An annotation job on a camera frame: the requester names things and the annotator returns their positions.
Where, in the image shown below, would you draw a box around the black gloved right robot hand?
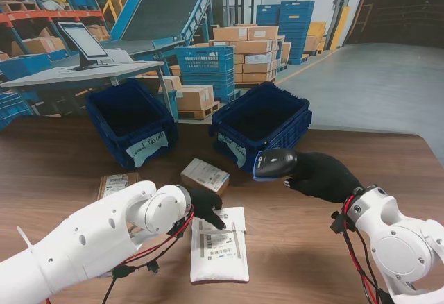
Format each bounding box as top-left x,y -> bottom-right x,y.
283,151 -> 365,203

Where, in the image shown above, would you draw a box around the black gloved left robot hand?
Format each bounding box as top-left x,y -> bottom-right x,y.
189,188 -> 228,230

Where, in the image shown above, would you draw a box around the black and blue barcode scanner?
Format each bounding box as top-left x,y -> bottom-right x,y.
252,147 -> 298,182

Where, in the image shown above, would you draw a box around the white padded mailer bag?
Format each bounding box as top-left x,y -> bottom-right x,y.
189,206 -> 250,284

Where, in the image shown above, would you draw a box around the small cardboard box with label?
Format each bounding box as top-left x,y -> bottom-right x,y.
180,158 -> 230,196

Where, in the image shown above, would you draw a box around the crumpled handwritten paper label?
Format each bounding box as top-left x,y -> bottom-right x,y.
216,132 -> 248,169

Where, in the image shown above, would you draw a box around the blue ribbed plastic bin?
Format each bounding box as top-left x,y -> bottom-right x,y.
207,81 -> 312,175

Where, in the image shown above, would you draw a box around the handwritten boxed parcels paper label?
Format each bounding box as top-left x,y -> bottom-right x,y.
124,130 -> 169,168

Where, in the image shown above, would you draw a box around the flat brown cardboard parcel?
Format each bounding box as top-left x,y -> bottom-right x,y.
96,172 -> 139,201

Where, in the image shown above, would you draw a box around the blue bin boxed parcels label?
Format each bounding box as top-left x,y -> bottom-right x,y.
85,78 -> 180,170

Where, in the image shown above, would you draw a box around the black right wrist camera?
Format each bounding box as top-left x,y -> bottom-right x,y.
330,212 -> 348,235

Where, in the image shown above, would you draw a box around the red black left arm cables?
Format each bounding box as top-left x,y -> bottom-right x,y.
100,205 -> 195,304

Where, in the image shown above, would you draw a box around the red black arm cables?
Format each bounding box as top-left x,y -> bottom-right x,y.
100,205 -> 195,304
329,196 -> 393,304

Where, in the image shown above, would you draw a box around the red black right arm cables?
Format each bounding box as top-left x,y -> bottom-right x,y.
329,196 -> 393,304

